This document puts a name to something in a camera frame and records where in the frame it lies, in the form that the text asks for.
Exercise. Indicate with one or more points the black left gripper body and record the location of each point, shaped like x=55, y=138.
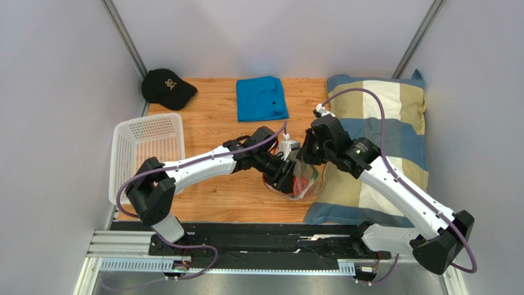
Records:
x=273, y=176

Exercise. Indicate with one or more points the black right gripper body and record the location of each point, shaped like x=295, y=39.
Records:
x=308, y=146

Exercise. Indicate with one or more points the red fake apple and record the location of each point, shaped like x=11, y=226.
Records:
x=301, y=187

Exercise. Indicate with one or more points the clear zip top bag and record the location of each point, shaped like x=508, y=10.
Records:
x=305, y=170

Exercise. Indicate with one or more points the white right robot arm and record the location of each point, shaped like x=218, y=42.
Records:
x=440, y=236

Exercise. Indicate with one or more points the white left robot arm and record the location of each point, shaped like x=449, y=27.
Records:
x=152, y=189

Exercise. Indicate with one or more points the folded blue shirt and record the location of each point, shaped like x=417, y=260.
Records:
x=260, y=99

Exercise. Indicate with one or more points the black baseball cap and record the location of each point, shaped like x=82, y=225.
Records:
x=164, y=87

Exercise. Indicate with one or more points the white plastic basket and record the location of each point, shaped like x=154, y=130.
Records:
x=138, y=139

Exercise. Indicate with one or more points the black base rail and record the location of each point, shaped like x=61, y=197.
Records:
x=239, y=248

